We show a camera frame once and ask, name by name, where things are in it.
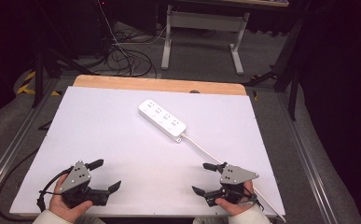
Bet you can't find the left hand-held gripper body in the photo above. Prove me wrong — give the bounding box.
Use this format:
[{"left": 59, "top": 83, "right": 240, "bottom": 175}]
[{"left": 58, "top": 160, "right": 111, "bottom": 209}]

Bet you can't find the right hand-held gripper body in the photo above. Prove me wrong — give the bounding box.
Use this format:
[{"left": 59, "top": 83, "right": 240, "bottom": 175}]
[{"left": 203, "top": 163, "right": 260, "bottom": 207}]

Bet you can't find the person's right hand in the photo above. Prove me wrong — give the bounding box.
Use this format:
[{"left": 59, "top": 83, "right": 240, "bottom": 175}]
[{"left": 215, "top": 180, "right": 258, "bottom": 217}]

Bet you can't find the person's left hand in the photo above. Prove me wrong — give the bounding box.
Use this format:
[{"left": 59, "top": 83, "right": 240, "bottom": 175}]
[{"left": 48, "top": 173, "right": 94, "bottom": 224}]

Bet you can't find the white board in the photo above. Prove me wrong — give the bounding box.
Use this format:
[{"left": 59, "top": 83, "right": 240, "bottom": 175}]
[{"left": 8, "top": 86, "right": 286, "bottom": 218}]

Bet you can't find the white power strip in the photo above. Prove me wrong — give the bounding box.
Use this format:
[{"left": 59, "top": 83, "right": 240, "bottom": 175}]
[{"left": 137, "top": 98, "right": 187, "bottom": 144}]

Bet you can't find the yellow black floor tape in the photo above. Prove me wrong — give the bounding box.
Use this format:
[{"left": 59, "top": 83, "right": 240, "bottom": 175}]
[{"left": 15, "top": 70, "right": 62, "bottom": 97}]

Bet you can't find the black tripod stand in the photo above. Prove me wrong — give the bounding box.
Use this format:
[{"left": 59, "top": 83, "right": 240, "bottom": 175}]
[{"left": 31, "top": 0, "right": 101, "bottom": 109}]

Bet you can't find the black metal stand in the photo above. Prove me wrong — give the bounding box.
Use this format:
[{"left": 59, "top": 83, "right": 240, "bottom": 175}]
[{"left": 243, "top": 15, "right": 307, "bottom": 122}]

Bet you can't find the white power strip cable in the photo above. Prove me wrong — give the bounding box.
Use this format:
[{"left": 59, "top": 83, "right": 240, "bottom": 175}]
[{"left": 180, "top": 133, "right": 287, "bottom": 224}]

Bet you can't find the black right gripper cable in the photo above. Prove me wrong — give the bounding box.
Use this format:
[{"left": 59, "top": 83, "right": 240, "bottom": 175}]
[{"left": 242, "top": 186, "right": 266, "bottom": 213}]

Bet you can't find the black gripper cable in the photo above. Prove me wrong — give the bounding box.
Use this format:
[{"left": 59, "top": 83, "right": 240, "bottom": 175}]
[
  {"left": 242, "top": 186, "right": 266, "bottom": 213},
  {"left": 0, "top": 148, "right": 76, "bottom": 222}
]

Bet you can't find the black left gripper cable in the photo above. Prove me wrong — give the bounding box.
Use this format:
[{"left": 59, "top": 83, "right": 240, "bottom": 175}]
[{"left": 0, "top": 148, "right": 76, "bottom": 222}]

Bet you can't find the aluminium rail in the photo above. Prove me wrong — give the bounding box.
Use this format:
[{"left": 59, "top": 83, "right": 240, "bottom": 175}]
[
  {"left": 0, "top": 77, "right": 62, "bottom": 203},
  {"left": 276, "top": 91, "right": 338, "bottom": 224}
]

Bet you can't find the bundle of floor cables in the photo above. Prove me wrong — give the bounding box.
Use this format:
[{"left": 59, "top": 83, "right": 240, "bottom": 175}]
[{"left": 104, "top": 18, "right": 170, "bottom": 78}]

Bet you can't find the white metal desk frame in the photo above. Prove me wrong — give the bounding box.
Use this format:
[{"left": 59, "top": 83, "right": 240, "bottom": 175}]
[{"left": 160, "top": 4, "right": 251, "bottom": 77}]

